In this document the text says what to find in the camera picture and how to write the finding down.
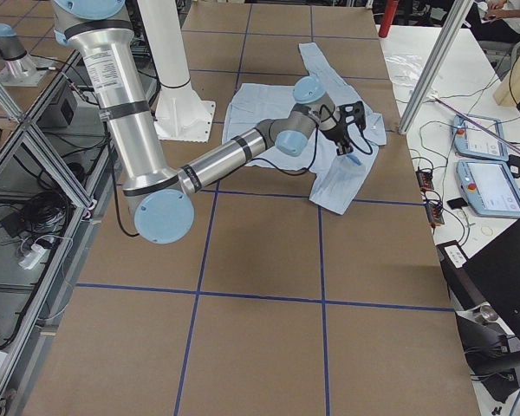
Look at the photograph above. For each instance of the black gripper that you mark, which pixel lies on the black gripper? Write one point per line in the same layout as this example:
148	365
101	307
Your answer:
340	137

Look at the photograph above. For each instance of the light blue button shirt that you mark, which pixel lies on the light blue button shirt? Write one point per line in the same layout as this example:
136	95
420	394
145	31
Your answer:
338	173

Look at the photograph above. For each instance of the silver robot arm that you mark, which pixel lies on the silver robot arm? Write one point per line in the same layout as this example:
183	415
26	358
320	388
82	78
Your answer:
158	196

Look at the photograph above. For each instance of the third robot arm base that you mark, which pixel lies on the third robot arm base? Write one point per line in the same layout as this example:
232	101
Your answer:
21	68

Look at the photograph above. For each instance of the clear plastic bag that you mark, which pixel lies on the clear plastic bag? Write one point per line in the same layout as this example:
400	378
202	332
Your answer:
404	69

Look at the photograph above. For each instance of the small black card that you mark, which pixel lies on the small black card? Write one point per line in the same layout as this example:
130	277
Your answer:
457	203

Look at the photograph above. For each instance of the lower blue teach pendant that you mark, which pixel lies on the lower blue teach pendant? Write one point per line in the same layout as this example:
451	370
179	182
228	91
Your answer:
489	188

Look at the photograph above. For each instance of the red cylinder bottle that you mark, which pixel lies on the red cylinder bottle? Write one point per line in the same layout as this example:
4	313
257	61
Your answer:
388	17

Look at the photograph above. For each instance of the black laptop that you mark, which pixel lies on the black laptop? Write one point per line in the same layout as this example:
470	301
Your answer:
495	271

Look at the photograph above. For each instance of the seated person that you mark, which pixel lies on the seated person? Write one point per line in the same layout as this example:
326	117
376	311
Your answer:
499	23

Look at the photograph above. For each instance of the metal cup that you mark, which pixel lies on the metal cup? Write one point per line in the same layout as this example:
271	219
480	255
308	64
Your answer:
485	314

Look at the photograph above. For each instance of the white power strip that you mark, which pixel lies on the white power strip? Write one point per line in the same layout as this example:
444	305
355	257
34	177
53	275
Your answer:
33	257

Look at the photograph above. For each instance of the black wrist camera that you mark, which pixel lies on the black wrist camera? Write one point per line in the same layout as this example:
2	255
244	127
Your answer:
354	113

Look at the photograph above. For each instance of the aluminium frame post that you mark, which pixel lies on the aluminium frame post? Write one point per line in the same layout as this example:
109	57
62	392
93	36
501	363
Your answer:
447	35

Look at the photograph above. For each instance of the black box under frame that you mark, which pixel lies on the black box under frame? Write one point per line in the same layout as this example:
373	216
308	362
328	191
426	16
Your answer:
60	111

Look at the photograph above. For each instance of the aluminium side frame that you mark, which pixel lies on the aluminium side frame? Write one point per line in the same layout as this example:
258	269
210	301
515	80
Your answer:
53	183

